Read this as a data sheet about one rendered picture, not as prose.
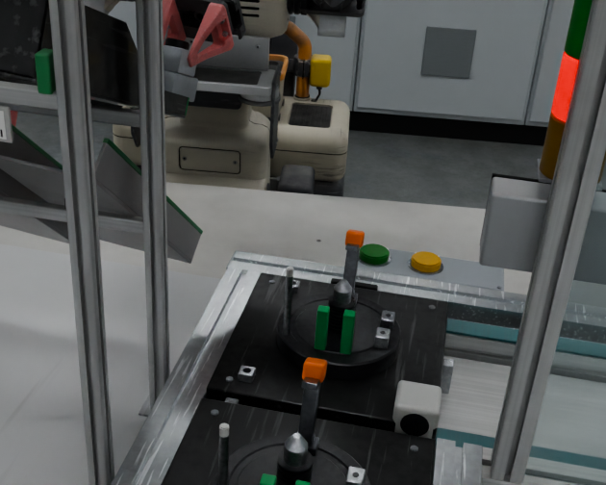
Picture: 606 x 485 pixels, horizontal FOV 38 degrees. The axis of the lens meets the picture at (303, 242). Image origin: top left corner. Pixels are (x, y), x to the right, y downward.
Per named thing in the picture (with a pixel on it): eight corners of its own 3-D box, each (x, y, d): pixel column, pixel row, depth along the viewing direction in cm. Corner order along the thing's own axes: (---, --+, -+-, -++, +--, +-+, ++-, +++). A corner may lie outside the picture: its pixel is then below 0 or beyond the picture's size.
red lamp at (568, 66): (549, 102, 72) (561, 43, 69) (611, 109, 71) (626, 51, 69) (552, 123, 67) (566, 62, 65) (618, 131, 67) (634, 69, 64)
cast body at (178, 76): (164, 95, 111) (174, 40, 110) (194, 102, 110) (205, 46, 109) (130, 89, 103) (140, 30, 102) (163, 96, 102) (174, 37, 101)
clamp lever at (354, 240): (340, 292, 103) (348, 228, 102) (356, 293, 103) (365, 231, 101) (336, 297, 99) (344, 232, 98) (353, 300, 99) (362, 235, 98)
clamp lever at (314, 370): (296, 434, 81) (307, 355, 80) (317, 438, 81) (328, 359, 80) (290, 447, 77) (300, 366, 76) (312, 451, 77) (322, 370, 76)
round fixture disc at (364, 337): (290, 298, 106) (291, 284, 105) (405, 317, 104) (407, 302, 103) (264, 367, 94) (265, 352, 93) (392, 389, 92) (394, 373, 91)
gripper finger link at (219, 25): (199, 44, 102) (232, -7, 107) (146, 35, 104) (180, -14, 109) (211, 87, 108) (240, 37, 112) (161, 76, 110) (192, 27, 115)
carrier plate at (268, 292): (260, 285, 112) (260, 270, 111) (446, 315, 108) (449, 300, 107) (205, 402, 91) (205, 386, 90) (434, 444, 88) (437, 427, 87)
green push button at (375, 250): (361, 253, 120) (362, 241, 119) (389, 258, 119) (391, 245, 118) (356, 268, 116) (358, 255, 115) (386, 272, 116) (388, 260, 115)
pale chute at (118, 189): (100, 240, 112) (113, 208, 113) (191, 264, 108) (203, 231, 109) (-22, 153, 86) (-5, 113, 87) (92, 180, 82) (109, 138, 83)
